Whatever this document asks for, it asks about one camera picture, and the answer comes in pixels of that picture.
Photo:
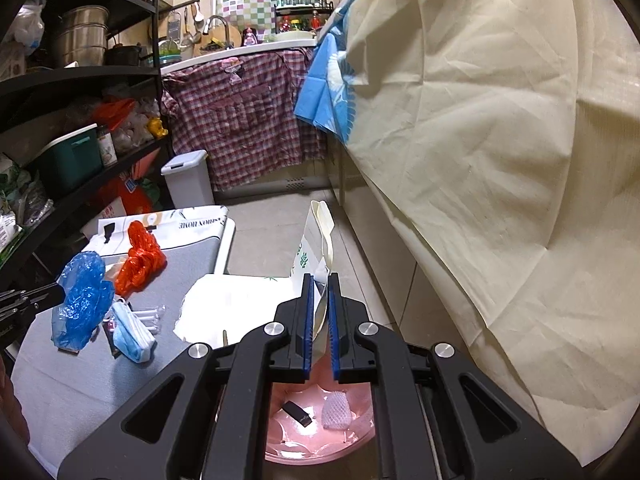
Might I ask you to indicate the steel pot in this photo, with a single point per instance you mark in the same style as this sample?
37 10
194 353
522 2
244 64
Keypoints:
80 35

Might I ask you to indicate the black pot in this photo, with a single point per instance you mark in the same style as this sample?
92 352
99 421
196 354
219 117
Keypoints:
122 55

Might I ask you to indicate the yellow toy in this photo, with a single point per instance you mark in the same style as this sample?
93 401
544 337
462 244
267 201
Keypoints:
157 128

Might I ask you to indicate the pink bottle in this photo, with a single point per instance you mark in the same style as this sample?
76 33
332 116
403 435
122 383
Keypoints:
248 37

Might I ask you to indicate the white plastic bag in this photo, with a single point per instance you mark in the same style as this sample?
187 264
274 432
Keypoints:
27 25

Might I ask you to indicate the clear bag of garlic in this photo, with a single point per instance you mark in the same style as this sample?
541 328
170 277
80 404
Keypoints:
130 132

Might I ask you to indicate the white printed sheet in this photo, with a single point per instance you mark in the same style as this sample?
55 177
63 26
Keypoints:
195 225

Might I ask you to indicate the white foam fruit net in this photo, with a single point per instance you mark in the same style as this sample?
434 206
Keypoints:
337 410

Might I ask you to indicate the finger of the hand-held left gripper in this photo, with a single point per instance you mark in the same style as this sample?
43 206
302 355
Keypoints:
42 296

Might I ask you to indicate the pink plastic basin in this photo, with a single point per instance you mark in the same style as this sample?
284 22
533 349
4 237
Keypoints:
345 440

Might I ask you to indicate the stack of plastic packets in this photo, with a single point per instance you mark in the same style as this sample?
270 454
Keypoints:
15 200

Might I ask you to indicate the clear plastic tubes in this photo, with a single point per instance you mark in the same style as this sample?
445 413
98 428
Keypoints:
150 316

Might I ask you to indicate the small black block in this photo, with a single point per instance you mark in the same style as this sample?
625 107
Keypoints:
299 412

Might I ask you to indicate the blue face mask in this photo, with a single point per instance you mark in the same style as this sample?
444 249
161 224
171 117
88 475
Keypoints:
131 332

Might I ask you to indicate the white tote bag green print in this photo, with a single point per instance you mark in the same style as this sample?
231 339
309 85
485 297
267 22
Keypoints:
310 245

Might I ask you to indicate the jar with dark lid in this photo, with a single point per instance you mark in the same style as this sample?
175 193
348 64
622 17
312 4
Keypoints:
106 150

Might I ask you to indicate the orange cardboard box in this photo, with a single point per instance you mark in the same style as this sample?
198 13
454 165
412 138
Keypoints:
125 200

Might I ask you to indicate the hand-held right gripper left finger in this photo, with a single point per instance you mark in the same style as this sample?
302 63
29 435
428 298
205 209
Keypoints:
306 330

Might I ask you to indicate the cream cloth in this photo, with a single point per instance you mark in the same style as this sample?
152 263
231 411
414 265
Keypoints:
475 160

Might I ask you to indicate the black sachet with red print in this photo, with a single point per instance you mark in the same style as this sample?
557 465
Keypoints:
111 337

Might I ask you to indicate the green storage box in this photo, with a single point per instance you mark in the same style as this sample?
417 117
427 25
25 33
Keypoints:
70 165

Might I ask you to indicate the blue plastic bag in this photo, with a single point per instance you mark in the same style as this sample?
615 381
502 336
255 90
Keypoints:
82 300

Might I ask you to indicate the chrome faucet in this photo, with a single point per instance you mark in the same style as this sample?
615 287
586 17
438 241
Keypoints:
216 20

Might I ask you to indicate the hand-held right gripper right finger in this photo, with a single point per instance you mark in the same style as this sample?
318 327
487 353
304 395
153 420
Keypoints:
334 330

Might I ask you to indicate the black spice rack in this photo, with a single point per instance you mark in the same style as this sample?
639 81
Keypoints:
300 5

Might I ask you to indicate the black shelf rack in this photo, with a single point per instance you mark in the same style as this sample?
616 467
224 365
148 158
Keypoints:
75 77

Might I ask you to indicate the blue cloth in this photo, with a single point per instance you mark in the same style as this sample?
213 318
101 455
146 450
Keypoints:
325 90

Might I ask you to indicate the red plastic bag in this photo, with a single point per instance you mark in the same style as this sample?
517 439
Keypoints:
140 260

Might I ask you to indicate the plaid cloth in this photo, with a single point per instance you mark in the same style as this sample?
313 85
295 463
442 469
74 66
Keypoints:
240 120

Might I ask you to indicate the red bag on shelf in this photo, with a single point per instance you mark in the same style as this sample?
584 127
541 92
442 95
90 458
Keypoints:
115 110

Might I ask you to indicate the grey table cover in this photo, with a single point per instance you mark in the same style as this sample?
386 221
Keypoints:
75 400

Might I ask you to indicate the white lidded bin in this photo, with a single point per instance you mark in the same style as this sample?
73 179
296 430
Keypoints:
187 185

